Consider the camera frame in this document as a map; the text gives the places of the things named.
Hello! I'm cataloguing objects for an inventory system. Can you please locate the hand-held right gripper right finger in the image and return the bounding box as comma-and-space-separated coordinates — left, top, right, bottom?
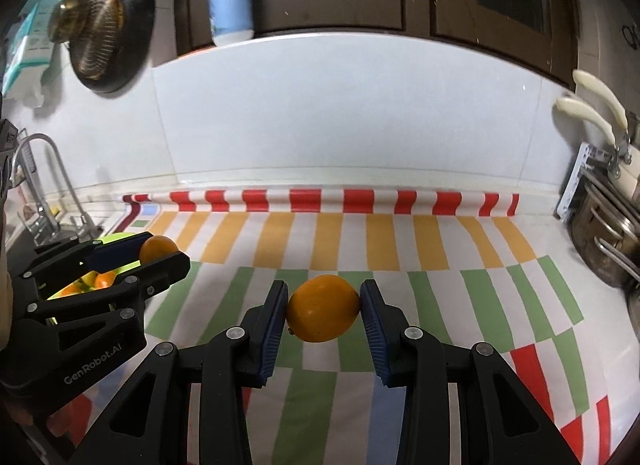
359, 279, 566, 465

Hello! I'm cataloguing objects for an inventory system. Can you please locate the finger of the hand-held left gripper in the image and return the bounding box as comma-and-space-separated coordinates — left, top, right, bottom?
34, 231, 156, 287
17, 252, 192, 351

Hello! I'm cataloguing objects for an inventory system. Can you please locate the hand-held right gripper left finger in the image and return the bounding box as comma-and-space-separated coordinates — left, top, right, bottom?
70, 280, 290, 465

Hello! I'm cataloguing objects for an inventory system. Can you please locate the lime green plate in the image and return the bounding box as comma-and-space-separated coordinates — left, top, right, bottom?
47, 232, 151, 326

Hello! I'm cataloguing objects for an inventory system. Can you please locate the small orange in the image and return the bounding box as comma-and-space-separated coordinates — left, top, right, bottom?
139, 235, 179, 266

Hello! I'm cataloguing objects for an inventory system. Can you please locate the person's left hand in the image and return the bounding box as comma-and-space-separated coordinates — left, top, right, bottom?
0, 390, 81, 446

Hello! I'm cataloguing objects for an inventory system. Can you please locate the colourful striped tablecloth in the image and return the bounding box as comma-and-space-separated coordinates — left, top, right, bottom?
45, 187, 621, 465

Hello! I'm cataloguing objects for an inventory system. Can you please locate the steel faucet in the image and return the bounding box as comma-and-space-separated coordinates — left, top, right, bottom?
12, 134, 98, 242

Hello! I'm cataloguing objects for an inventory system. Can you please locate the black frying pan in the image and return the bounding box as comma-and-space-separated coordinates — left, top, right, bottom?
67, 0, 156, 94

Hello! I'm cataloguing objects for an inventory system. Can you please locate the teal and white box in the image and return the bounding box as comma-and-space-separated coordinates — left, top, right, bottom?
0, 0, 72, 96

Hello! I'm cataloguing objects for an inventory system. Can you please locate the large steel pot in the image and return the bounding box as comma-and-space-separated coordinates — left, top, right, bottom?
570, 170, 640, 288

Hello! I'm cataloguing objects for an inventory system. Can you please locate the white pot rack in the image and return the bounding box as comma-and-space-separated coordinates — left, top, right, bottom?
554, 142, 617, 222

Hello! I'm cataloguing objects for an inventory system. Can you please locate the brass wire strainer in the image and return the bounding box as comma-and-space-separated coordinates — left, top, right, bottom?
48, 0, 124, 82

